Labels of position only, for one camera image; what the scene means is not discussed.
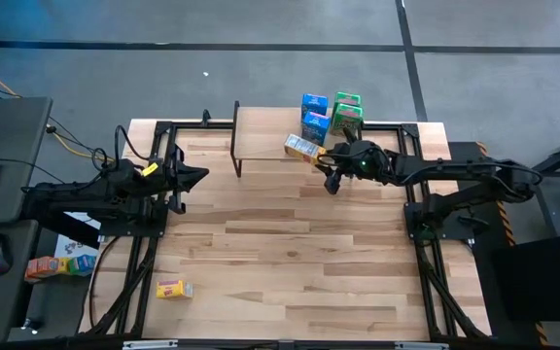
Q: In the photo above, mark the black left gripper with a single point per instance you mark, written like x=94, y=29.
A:
x=175, y=180

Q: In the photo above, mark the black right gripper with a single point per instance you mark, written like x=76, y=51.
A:
x=365, y=160

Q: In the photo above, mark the yellow Corn Pops cereal box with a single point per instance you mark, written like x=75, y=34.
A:
x=302, y=148
x=173, y=290

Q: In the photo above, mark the blue Rice Krispies cereal box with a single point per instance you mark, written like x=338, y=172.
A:
x=316, y=127
x=314, y=103

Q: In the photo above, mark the green Apple Jacks cereal box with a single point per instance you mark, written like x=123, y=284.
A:
x=346, y=118
x=347, y=98

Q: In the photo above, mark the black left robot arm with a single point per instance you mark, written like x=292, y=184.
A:
x=90, y=194

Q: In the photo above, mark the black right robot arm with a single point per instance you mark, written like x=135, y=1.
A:
x=455, y=167

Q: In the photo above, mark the green and blue cereal box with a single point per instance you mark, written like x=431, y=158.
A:
x=83, y=265

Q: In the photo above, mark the small yellow cereal box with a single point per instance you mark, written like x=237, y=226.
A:
x=64, y=265

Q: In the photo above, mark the orange cereal box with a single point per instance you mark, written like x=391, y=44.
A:
x=42, y=267

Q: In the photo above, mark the yellow tag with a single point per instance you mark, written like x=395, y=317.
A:
x=150, y=169

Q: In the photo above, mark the white printed paper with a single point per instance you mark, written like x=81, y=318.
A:
x=73, y=245

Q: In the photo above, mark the yellow black hazard tape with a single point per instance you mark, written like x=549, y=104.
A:
x=505, y=221

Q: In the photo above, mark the grey desk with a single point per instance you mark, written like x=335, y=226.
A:
x=8, y=146

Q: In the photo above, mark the black mat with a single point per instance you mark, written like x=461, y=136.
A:
x=542, y=277

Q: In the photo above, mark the wooden shelf with black frame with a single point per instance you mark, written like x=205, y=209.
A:
x=265, y=133

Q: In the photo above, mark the silver metal bracket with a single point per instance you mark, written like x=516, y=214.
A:
x=149, y=344
x=421, y=346

